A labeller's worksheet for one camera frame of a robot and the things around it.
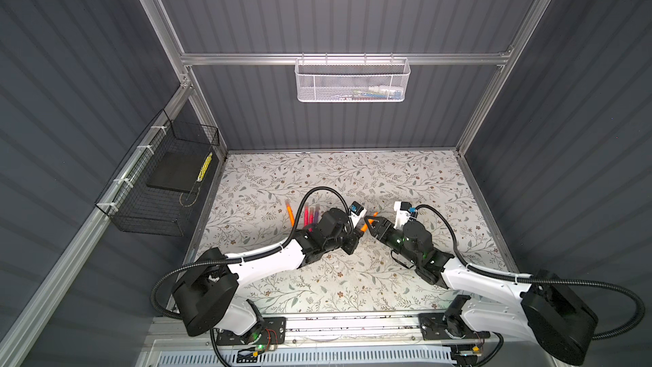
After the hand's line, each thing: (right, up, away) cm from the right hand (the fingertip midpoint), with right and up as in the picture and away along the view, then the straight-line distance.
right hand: (369, 222), depth 80 cm
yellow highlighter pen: (0, +1, -1) cm, 2 cm away
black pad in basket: (-58, +17, -5) cm, 61 cm away
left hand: (-2, -3, +1) cm, 4 cm away
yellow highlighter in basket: (-52, +18, -2) cm, 55 cm away
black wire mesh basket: (-63, +12, -8) cm, 65 cm away
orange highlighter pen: (-28, 0, +19) cm, 34 cm away
